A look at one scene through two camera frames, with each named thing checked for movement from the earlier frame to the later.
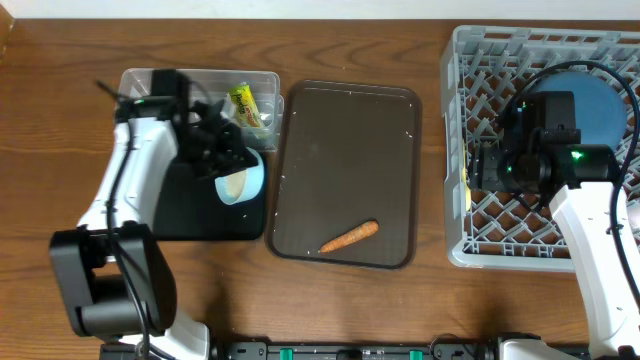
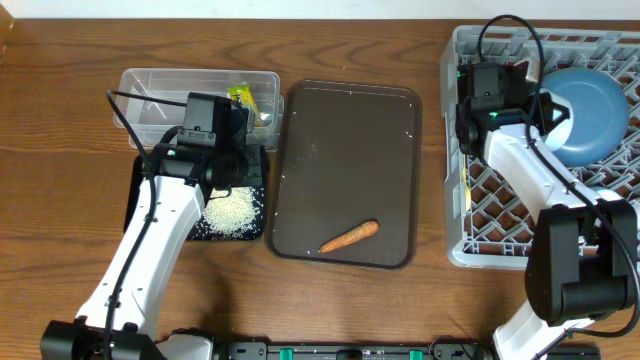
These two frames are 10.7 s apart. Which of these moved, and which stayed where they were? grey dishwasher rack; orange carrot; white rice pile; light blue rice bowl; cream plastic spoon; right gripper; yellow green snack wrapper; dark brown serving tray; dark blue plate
Moved: right gripper; white rice pile; light blue rice bowl
Stayed: orange carrot; cream plastic spoon; dark brown serving tray; grey dishwasher rack; dark blue plate; yellow green snack wrapper
